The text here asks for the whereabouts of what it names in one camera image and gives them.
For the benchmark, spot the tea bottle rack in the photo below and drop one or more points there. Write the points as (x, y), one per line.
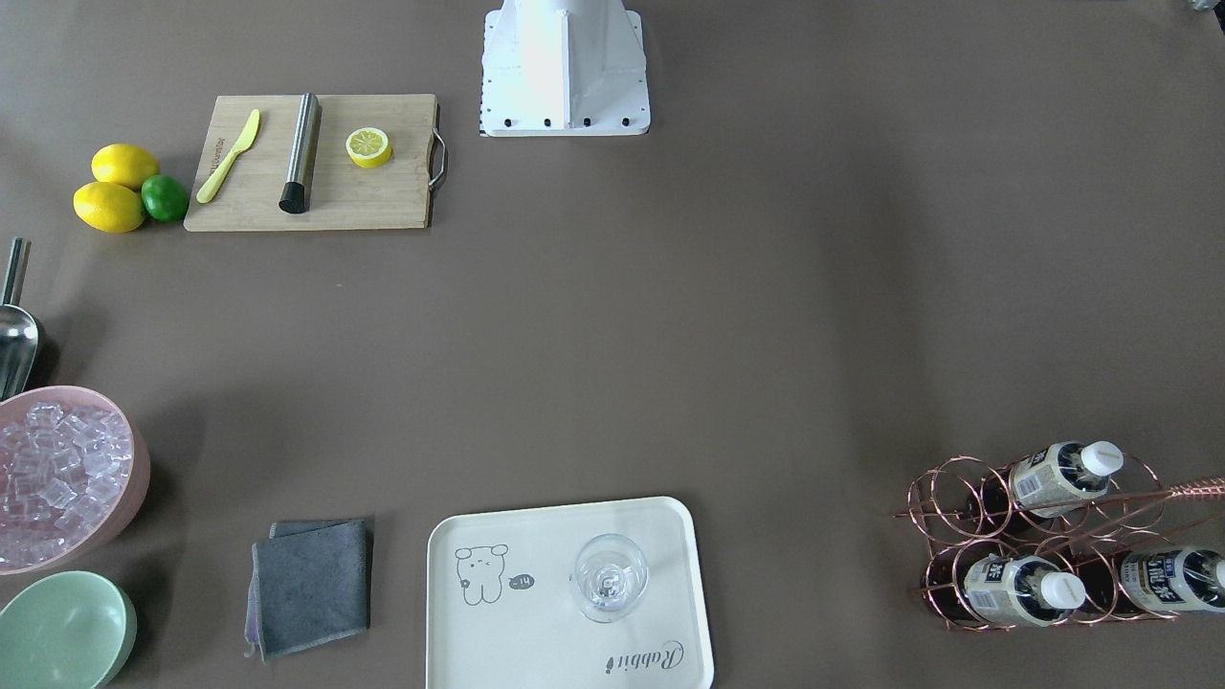
(1040, 488)

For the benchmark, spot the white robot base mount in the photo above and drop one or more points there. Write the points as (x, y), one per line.
(563, 69)

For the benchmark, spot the green lime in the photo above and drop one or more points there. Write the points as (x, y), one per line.
(164, 198)

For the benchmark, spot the copper wire bottle rack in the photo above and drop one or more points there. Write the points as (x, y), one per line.
(965, 512)

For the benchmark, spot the tea bottle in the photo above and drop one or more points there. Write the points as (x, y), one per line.
(1173, 580)
(997, 592)

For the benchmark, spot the steel muddler black tip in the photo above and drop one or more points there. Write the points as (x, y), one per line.
(296, 191)

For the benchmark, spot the tea bottle lower outer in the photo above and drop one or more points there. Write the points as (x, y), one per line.
(1173, 580)

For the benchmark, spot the bamboo cutting board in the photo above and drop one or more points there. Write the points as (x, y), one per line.
(342, 196)

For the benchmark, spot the half lemon slice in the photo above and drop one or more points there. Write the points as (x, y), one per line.
(368, 147)

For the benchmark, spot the tea bottle lower middle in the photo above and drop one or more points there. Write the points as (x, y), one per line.
(997, 592)

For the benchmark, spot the green bowl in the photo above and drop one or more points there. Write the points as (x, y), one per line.
(74, 629)

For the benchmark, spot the yellow lemon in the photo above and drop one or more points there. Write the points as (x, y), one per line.
(109, 207)
(124, 164)

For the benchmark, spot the steel ice scoop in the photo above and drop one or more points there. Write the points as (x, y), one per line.
(20, 332)

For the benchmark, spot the yellow plastic knife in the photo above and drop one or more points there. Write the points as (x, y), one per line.
(242, 144)

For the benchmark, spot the lower yellow lemon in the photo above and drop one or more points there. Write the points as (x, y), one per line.
(109, 207)

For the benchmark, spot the pink bowl of ice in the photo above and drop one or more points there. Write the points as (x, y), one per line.
(75, 473)

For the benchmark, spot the grey folded cloth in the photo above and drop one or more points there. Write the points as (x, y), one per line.
(310, 585)

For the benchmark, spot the cream serving tray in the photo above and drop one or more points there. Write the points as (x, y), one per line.
(501, 613)

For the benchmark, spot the upper yellow lemon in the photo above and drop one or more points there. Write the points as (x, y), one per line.
(124, 164)

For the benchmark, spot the clear wine glass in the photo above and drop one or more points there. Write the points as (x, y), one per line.
(609, 578)

